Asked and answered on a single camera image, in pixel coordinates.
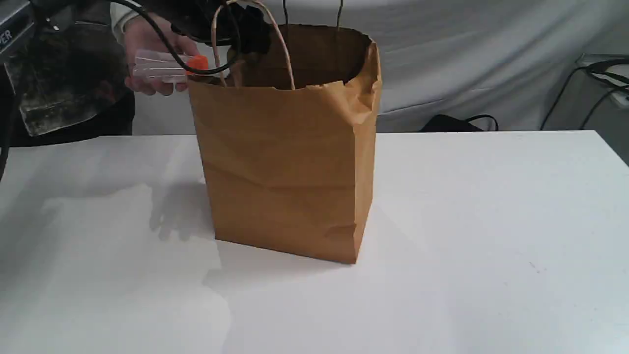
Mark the white backdrop cloth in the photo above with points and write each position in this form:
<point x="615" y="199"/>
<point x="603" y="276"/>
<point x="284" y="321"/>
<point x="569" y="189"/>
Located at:
<point x="503" y="58"/>

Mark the person's right hand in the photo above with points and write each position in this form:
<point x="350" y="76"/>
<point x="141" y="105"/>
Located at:
<point x="142" y="43"/>

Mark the person in patterned jacket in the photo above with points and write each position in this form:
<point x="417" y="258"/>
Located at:
<point x="63" y="70"/>

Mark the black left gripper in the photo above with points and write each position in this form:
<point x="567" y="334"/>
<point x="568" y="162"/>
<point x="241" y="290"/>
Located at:
<point x="237" y="24"/>

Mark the brown paper bag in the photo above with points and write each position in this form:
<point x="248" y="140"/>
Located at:
<point x="287" y="142"/>

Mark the clear tube with orange cap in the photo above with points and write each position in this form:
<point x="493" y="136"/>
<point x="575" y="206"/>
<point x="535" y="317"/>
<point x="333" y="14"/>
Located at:
<point x="152" y="66"/>

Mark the black object behind table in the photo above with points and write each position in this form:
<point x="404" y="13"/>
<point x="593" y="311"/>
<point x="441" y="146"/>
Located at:
<point x="445" y="123"/>

